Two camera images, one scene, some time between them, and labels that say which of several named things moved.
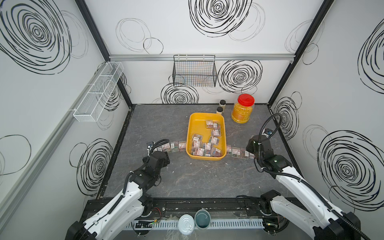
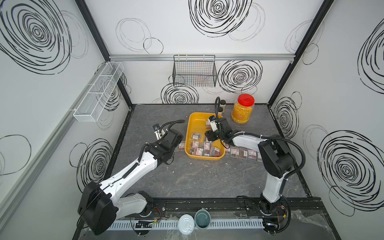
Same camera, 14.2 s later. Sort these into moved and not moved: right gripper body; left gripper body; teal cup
Moved: right gripper body; left gripper body
Not moved: teal cup
